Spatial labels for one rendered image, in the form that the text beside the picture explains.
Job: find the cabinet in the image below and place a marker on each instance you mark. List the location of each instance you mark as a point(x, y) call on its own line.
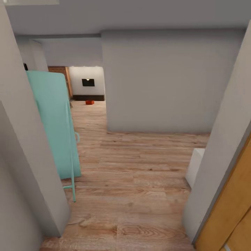
point(89, 97)

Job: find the wall mounted tv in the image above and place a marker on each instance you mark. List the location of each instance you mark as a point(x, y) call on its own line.
point(88, 82)

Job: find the standing mirror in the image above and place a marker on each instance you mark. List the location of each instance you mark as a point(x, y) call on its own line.
point(52, 99)

